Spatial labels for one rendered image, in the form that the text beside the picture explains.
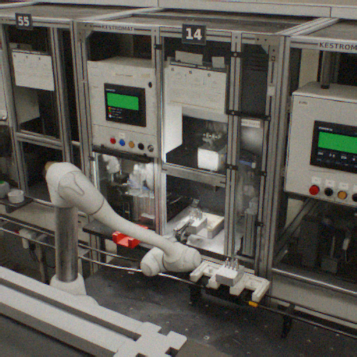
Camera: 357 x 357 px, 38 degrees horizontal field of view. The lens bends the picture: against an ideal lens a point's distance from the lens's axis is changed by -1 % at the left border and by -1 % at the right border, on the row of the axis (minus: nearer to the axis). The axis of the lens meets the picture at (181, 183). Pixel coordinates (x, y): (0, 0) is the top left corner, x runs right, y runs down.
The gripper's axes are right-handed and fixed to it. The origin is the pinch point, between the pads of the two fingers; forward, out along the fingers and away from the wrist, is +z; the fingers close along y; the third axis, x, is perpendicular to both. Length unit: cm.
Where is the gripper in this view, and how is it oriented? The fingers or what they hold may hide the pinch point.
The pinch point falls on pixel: (189, 226)
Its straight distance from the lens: 268.8
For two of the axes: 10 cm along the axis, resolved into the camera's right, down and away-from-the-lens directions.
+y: -0.3, -8.9, -4.6
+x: -8.7, -2.1, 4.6
